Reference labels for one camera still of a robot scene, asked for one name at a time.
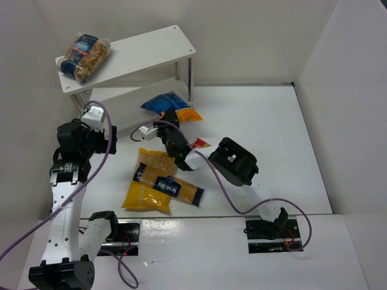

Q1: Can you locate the blue orange pasta bag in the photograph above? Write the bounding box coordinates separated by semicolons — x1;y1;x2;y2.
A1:
140;91;203;123

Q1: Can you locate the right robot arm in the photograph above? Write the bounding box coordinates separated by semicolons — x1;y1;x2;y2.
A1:
153;108;288;240

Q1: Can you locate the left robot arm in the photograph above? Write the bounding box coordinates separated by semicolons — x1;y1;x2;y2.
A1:
28;118;117;289

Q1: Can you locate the yellow fusilli pasta bag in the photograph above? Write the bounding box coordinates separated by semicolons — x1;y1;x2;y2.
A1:
121;147;181;214

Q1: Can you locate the white two-tier shelf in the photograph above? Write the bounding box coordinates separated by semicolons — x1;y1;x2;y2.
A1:
59;25;196;134

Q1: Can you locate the tricolour fusilli pasta bag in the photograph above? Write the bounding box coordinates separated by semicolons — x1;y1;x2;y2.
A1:
56;33;111;85

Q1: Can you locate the red spaghetti pack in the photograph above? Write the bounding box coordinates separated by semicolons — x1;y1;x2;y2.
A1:
191;138;212;149

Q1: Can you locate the dark blue spaghetti pack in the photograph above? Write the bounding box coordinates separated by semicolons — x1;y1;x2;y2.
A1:
133;163;204;207

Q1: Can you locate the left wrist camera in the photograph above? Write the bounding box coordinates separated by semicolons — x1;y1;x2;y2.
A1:
80;106;105;132

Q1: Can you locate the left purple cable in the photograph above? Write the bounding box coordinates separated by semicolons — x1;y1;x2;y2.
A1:
0;101;139;289

